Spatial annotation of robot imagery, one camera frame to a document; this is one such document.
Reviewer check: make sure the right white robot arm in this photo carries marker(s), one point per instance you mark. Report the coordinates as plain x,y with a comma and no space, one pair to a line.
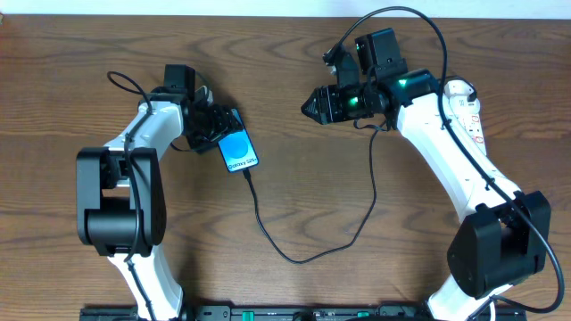
503,233

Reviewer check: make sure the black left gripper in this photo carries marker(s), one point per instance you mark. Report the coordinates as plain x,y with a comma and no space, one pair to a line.
221,123

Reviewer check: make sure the blue Galaxy smartphone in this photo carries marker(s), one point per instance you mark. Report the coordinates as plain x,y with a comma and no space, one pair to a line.
237,149

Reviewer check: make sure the white power strip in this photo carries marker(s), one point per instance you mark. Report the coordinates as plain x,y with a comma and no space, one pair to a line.
472,124

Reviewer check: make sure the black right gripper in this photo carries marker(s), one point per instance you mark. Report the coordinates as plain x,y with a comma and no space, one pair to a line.
330,104

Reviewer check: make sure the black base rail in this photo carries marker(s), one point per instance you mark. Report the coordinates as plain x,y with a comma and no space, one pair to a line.
390,311

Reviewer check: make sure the white USB charger adapter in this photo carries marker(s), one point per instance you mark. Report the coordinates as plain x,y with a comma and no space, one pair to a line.
462,97

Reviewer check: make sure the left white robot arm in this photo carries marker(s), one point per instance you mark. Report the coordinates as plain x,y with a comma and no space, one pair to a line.
121,209

